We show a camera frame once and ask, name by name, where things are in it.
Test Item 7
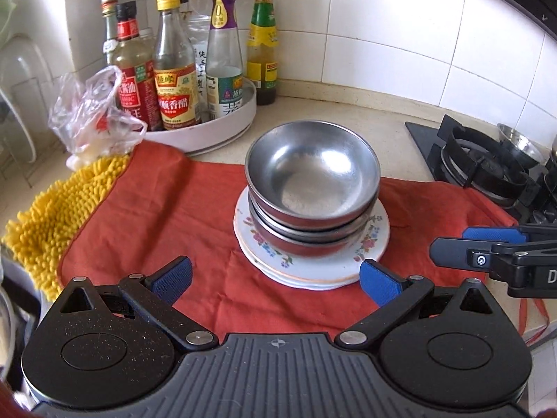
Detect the black gas stove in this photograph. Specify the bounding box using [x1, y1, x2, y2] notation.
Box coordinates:
[405, 115, 557, 227]

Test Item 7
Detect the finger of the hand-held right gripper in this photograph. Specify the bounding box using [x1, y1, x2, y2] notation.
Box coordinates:
[430, 238, 557, 271]
[462, 224, 557, 245]

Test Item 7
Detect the vinegar bottle yellow cap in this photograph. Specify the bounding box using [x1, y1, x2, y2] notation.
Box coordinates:
[153, 0, 202, 130]

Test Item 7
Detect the soy sauce bottle red cap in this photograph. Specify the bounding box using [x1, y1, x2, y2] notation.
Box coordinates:
[112, 2, 164, 132]

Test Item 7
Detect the white plate floral rim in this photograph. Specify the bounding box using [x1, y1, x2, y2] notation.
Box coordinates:
[234, 187, 390, 281]

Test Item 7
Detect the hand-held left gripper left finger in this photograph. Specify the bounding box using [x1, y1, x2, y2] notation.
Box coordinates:
[56, 256, 218, 351]

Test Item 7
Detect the clear jar handwritten label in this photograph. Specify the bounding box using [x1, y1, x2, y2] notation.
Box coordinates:
[187, 15, 212, 114]

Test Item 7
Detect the sauce bottle green yellow label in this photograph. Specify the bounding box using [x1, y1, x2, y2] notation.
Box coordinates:
[246, 0, 279, 106]

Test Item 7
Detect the clear plastic bag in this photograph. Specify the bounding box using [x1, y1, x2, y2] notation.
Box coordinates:
[48, 65, 149, 168]

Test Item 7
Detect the white plate small pink flower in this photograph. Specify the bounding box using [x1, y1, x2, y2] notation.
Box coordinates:
[239, 244, 386, 286]

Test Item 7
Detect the yellow chenille mat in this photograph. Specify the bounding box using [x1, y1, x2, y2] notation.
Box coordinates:
[2, 154, 131, 301]

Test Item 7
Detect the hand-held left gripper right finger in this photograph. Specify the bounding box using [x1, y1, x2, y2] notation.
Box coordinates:
[334, 260, 505, 350]

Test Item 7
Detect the stainless steel bowl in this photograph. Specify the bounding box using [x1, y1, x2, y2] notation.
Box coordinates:
[248, 192, 379, 245]
[497, 123, 542, 168]
[249, 209, 376, 258]
[244, 123, 381, 231]

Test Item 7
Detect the glass bottle dark red cap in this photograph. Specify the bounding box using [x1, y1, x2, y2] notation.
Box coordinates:
[102, 1, 120, 68]

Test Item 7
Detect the black burner grate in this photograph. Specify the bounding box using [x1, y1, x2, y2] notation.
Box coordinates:
[437, 114, 538, 199]
[533, 170, 557, 223]

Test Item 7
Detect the red cloth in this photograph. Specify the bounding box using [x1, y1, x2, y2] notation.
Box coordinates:
[58, 141, 550, 345]

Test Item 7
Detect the white two-tier rotating rack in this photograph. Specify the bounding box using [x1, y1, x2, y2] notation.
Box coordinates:
[99, 0, 258, 154]

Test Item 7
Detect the clear bottle purple label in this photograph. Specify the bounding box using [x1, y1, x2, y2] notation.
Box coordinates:
[205, 0, 244, 118]

